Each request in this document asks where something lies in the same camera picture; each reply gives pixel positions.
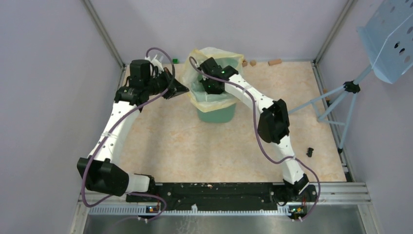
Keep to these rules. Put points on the translucent yellow trash bag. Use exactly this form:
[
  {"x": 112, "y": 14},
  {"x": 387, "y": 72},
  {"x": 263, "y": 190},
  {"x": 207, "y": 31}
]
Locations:
[{"x": 222, "y": 57}]

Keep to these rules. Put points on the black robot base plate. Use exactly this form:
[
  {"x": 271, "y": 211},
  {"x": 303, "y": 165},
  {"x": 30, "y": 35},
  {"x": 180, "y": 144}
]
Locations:
[{"x": 254, "y": 196}]

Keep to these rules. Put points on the small wooden cube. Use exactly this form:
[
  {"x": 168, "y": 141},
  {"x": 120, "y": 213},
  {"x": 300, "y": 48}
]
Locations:
[{"x": 253, "y": 63}]

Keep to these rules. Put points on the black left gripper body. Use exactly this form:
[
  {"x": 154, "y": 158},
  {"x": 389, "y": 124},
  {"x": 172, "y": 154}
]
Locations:
[{"x": 166, "y": 83}]

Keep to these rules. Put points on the wooden cork block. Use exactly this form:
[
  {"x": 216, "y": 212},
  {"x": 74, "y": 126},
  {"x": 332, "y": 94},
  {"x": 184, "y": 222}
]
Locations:
[{"x": 274, "y": 62}]

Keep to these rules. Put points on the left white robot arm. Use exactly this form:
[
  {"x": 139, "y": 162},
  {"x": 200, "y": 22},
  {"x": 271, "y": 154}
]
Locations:
[{"x": 100, "y": 171}]

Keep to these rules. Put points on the green plastic trash bin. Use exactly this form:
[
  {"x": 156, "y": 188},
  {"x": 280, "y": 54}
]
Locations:
[{"x": 212, "y": 108}]

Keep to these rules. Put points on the light blue tripod stand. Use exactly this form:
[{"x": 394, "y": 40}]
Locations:
[{"x": 333, "y": 99}]

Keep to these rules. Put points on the perforated light blue tray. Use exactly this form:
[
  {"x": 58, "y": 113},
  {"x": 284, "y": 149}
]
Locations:
[{"x": 387, "y": 38}]

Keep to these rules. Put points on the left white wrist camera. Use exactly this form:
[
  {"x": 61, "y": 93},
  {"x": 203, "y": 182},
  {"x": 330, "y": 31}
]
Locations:
[{"x": 156, "y": 61}]

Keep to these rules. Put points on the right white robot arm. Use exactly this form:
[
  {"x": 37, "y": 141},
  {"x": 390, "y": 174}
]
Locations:
[{"x": 270, "y": 119}]

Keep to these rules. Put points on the small black clip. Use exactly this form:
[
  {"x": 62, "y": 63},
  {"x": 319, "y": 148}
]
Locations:
[{"x": 309, "y": 152}]

